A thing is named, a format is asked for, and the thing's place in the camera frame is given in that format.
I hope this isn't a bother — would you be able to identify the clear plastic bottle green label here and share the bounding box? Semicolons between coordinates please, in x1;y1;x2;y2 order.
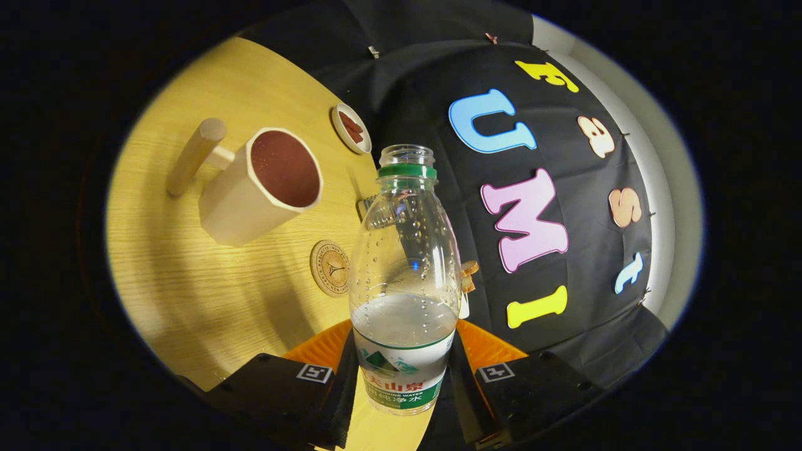
348;144;463;416

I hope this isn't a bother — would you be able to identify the round wooden coaster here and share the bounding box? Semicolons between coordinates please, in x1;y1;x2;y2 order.
310;240;352;298

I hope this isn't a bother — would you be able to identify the beige cup with handle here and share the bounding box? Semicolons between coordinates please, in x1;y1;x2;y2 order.
166;118;324;247

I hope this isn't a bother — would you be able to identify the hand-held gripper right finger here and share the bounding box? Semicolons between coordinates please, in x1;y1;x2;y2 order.
446;319;608;450

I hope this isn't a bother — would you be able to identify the small white plate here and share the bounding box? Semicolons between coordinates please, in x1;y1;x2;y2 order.
331;103;373;155

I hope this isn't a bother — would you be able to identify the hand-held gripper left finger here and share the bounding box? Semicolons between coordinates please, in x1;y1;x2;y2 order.
177;319;364;450

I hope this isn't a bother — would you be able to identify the wooden table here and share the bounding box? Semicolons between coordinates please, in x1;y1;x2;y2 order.
105;36;439;451

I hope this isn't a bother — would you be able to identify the black backdrop cloth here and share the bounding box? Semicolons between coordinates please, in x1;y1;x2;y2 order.
238;0;670;450

